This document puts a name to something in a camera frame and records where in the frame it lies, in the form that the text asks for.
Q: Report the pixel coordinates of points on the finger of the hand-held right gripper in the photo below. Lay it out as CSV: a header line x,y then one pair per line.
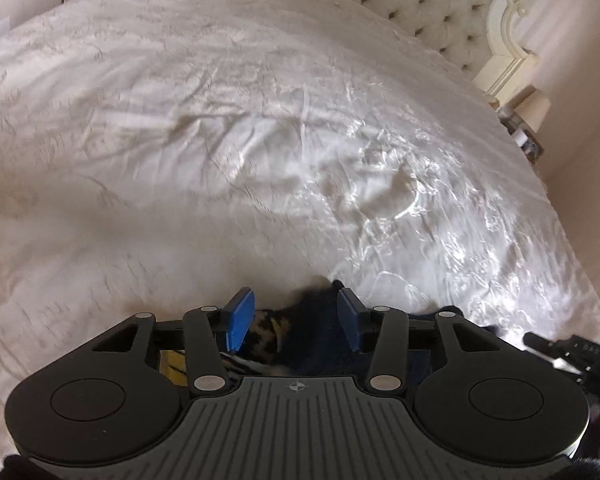
x,y
542,346

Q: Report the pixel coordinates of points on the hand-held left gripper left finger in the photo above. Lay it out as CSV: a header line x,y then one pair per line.
x,y
240,316

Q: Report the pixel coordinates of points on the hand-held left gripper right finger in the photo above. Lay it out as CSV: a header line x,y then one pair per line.
x,y
350,320

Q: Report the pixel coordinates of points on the patterned knit sweater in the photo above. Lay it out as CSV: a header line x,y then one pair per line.
x,y
310,345

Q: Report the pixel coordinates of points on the bed with white bedspread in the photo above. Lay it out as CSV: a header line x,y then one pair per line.
x,y
230,135

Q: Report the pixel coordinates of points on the small white jar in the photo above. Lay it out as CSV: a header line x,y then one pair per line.
x,y
520,138

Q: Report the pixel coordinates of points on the beige table lamp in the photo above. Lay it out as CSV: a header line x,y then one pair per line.
x,y
535,110

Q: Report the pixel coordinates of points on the cream tufted headboard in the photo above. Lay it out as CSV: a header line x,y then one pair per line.
x,y
420,5

